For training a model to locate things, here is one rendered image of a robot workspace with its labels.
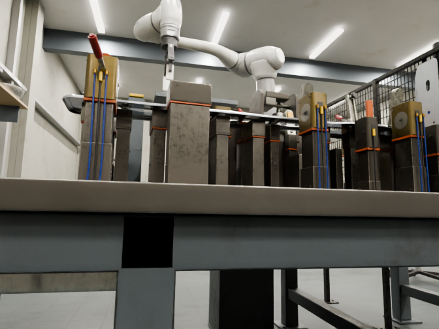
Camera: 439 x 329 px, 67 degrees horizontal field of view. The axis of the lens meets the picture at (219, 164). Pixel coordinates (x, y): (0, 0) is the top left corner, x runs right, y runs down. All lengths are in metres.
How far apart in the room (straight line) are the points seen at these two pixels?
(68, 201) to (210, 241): 0.20
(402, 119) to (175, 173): 0.80
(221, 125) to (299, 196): 0.68
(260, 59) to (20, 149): 5.05
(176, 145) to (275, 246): 0.50
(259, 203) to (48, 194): 0.27
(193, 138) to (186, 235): 0.49
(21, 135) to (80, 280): 5.69
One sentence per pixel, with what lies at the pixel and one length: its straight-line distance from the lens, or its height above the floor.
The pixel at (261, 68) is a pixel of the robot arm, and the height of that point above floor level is 1.44.
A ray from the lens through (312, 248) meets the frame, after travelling 0.54.
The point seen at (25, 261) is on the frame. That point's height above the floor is 0.60.
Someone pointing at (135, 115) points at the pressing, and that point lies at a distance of 1.22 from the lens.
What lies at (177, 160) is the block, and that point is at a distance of 0.92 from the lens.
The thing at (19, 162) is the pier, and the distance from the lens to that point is 6.31.
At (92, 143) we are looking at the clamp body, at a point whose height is 0.83.
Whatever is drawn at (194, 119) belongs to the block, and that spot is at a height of 0.92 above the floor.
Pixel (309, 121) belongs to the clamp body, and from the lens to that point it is 1.09.
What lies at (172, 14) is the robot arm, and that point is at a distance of 1.63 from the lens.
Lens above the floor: 0.66
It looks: 8 degrees up
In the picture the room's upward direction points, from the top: 1 degrees clockwise
